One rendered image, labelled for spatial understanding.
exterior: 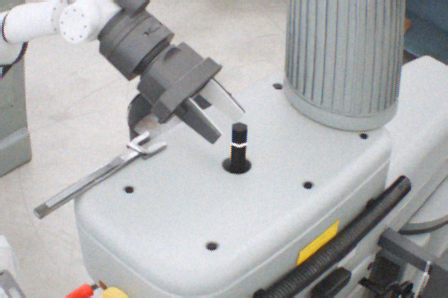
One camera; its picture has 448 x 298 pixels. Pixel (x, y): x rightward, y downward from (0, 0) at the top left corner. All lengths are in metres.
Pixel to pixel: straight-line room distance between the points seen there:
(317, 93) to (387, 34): 0.16
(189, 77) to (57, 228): 2.82
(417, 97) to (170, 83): 0.67
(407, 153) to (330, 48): 0.35
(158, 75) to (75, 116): 3.55
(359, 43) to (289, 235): 0.29
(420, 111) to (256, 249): 0.64
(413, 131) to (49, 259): 2.50
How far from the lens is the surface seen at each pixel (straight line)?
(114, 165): 1.09
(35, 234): 3.81
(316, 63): 1.15
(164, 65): 1.05
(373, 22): 1.10
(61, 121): 4.56
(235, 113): 1.10
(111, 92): 4.76
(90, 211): 1.03
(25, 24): 1.19
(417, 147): 1.44
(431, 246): 1.64
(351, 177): 1.12
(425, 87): 1.62
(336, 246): 1.12
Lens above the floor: 2.56
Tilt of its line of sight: 37 degrees down
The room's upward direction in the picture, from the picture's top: 3 degrees clockwise
